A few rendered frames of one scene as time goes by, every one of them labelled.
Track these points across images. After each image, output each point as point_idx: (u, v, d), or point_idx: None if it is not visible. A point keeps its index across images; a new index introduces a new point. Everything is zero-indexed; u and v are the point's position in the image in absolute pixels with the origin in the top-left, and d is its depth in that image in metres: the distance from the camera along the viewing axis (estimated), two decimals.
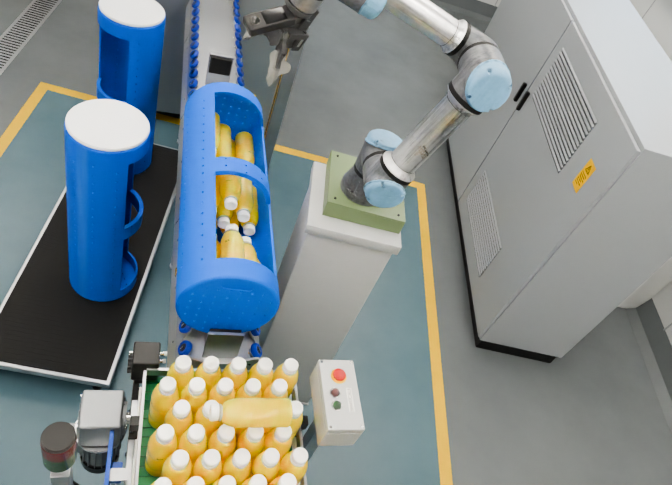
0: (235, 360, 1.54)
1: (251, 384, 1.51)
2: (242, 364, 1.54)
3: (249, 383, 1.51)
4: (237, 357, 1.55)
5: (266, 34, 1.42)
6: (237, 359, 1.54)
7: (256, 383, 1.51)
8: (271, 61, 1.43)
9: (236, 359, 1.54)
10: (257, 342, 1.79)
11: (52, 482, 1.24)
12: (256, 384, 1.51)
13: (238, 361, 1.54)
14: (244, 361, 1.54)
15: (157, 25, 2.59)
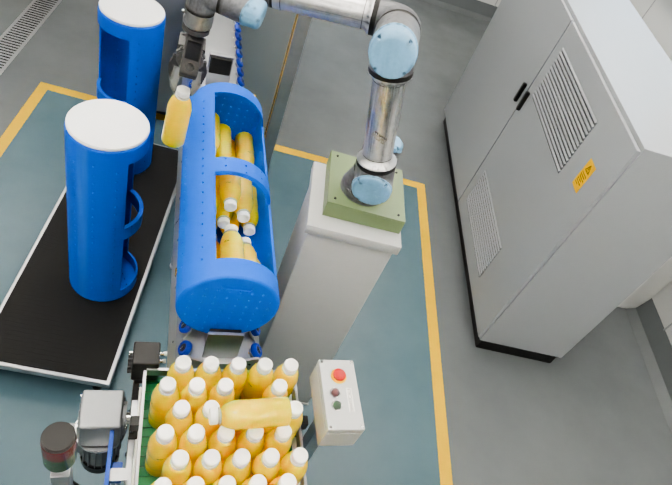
0: (235, 360, 1.54)
1: (181, 88, 1.65)
2: (242, 364, 1.54)
3: (179, 88, 1.65)
4: (237, 357, 1.55)
5: None
6: (237, 359, 1.54)
7: (186, 89, 1.65)
8: (194, 80, 1.62)
9: (236, 359, 1.54)
10: (257, 342, 1.79)
11: (52, 482, 1.24)
12: (186, 90, 1.65)
13: (238, 361, 1.54)
14: (244, 361, 1.54)
15: (157, 25, 2.59)
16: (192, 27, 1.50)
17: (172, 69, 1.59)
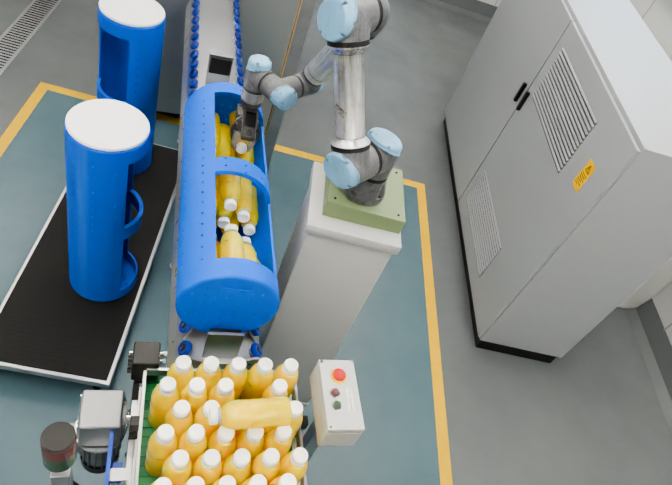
0: (235, 360, 1.54)
1: (240, 149, 2.08)
2: (242, 364, 1.54)
3: (238, 148, 2.08)
4: (237, 357, 1.55)
5: None
6: (237, 359, 1.54)
7: (243, 148, 2.08)
8: (250, 140, 2.06)
9: (236, 359, 1.54)
10: (257, 342, 1.79)
11: (52, 482, 1.24)
12: (243, 149, 2.09)
13: (238, 361, 1.54)
14: (244, 361, 1.54)
15: (157, 25, 2.59)
16: (249, 102, 1.93)
17: (233, 133, 2.03)
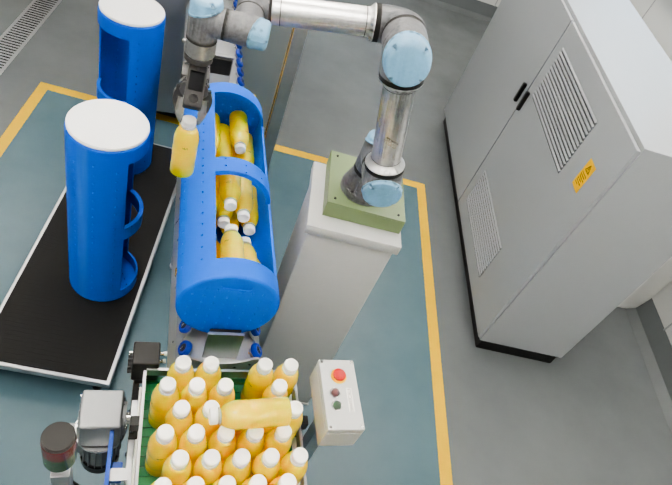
0: (186, 116, 1.60)
1: (238, 150, 2.08)
2: (192, 120, 1.59)
3: (237, 149, 2.08)
4: (188, 115, 1.60)
5: None
6: (188, 116, 1.60)
7: (242, 149, 2.09)
8: (200, 109, 1.57)
9: (187, 116, 1.60)
10: (257, 342, 1.79)
11: (52, 482, 1.24)
12: (242, 150, 2.09)
13: (189, 118, 1.60)
14: (194, 118, 1.60)
15: (157, 25, 2.59)
16: (194, 57, 1.44)
17: (176, 100, 1.54)
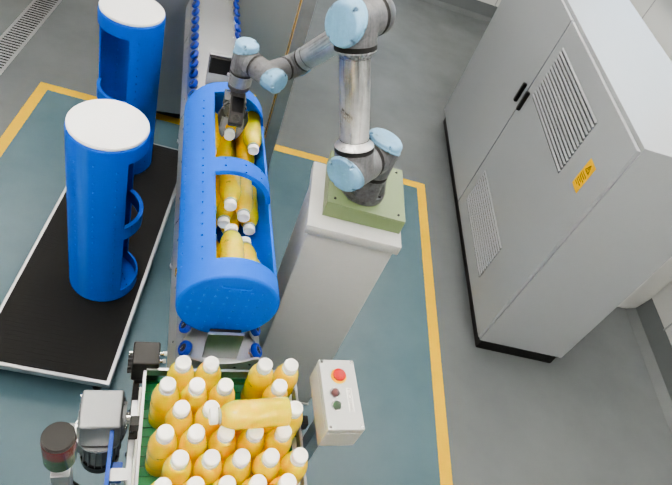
0: (227, 133, 2.03)
1: (253, 149, 2.09)
2: (231, 137, 2.04)
3: (254, 148, 2.09)
4: (229, 131, 2.02)
5: None
6: (228, 132, 2.03)
7: (254, 152, 2.10)
8: (238, 126, 2.01)
9: (228, 132, 2.03)
10: (257, 342, 1.79)
11: (52, 482, 1.24)
12: (253, 152, 2.10)
13: (229, 134, 2.03)
14: (233, 135, 2.03)
15: (157, 25, 2.59)
16: (236, 87, 1.88)
17: (220, 119, 1.98)
